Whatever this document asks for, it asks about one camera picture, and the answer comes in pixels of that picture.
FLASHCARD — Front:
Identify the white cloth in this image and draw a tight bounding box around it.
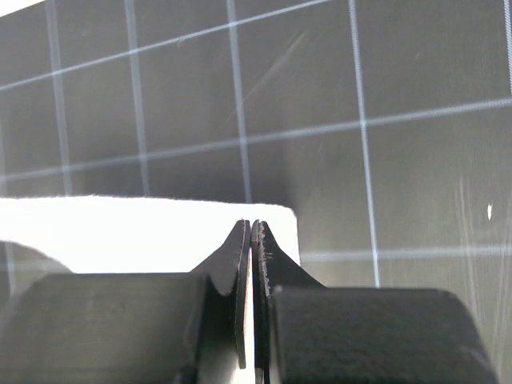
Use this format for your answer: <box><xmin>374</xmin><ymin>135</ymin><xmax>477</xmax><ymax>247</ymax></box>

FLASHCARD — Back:
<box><xmin>0</xmin><ymin>194</ymin><xmax>299</xmax><ymax>384</ymax></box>

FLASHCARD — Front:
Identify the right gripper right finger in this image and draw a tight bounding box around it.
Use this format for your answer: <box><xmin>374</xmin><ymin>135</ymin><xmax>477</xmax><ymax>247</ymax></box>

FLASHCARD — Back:
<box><xmin>250</xmin><ymin>220</ymin><xmax>323</xmax><ymax>383</ymax></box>

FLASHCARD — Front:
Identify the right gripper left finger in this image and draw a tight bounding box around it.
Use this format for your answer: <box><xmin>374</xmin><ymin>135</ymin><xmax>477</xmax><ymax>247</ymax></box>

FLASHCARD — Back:
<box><xmin>194</xmin><ymin>219</ymin><xmax>251</xmax><ymax>368</ymax></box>

